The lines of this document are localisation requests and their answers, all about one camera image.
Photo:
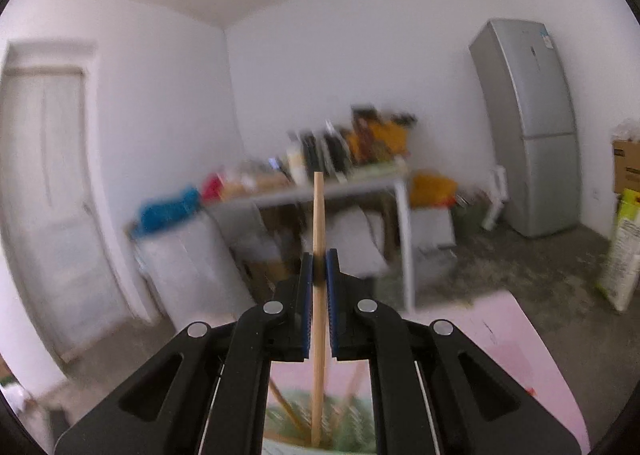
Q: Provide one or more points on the red plastic bag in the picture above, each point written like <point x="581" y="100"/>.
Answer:
<point x="212" y="188"/>

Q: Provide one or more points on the white plastic bottle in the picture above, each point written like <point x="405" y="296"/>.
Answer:
<point x="296" y="160"/>

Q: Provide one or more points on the white side table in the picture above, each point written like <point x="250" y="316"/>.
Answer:
<point x="396" y="181"/>

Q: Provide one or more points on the yellow snack bag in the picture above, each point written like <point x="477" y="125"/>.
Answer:
<point x="378" y="137"/>

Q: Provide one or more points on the silver refrigerator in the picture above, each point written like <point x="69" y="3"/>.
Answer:
<point x="532" y="123"/>

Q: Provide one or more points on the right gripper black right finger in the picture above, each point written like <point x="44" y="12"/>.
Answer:
<point x="363" y="329"/>

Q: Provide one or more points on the pink patterned tablecloth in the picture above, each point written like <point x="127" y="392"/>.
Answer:
<point x="496" y="323"/>

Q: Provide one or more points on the white sack under table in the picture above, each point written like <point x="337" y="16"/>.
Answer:
<point x="358" y="237"/>

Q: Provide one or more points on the brown cardboard box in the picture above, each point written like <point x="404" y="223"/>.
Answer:
<point x="626" y="166"/>

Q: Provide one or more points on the white door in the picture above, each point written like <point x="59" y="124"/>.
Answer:
<point x="50" y="202"/>

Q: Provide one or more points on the black electric kettle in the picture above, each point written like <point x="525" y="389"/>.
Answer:
<point x="337" y="152"/>

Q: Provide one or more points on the orange plastic bag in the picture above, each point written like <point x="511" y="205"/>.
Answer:
<point x="431" y="191"/>

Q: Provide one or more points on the black thermos flask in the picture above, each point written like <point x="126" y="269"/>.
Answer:
<point x="312" y="154"/>

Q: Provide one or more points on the white yellow rice bag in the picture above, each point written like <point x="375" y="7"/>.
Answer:
<point x="620" y="276"/>

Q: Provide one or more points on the white appliance under cover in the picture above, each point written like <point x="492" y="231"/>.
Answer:
<point x="193" y="274"/>

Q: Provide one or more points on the blue plastic bag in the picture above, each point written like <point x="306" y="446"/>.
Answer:
<point x="160" y="215"/>

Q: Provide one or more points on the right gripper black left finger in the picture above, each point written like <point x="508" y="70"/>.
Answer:
<point x="275" y="331"/>

